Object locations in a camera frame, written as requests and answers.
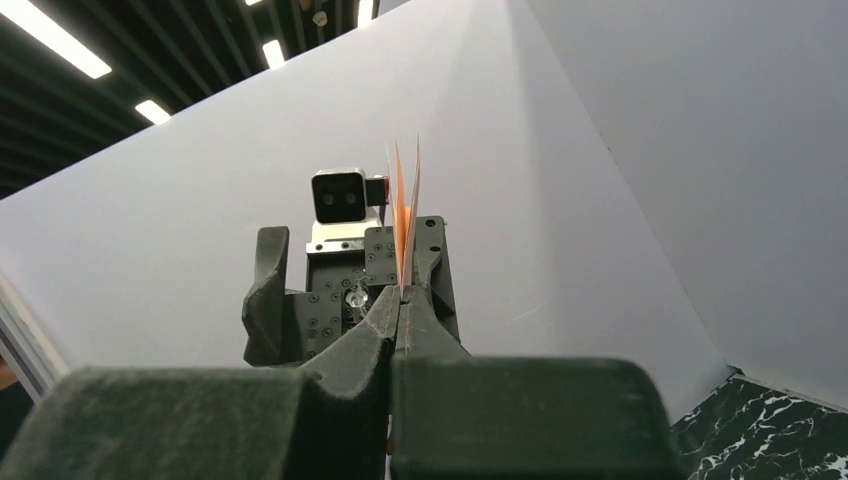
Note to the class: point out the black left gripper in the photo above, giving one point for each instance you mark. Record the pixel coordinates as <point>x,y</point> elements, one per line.
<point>340,286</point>

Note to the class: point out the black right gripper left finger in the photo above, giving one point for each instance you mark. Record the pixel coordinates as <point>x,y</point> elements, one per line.
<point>326,419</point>

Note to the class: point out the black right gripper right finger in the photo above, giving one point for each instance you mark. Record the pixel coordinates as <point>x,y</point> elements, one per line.
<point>459,416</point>

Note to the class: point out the peach lined letter paper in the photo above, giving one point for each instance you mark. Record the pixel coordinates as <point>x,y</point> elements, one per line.
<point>404,206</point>

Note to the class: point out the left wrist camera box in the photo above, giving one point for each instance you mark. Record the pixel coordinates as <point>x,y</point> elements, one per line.
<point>348,195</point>

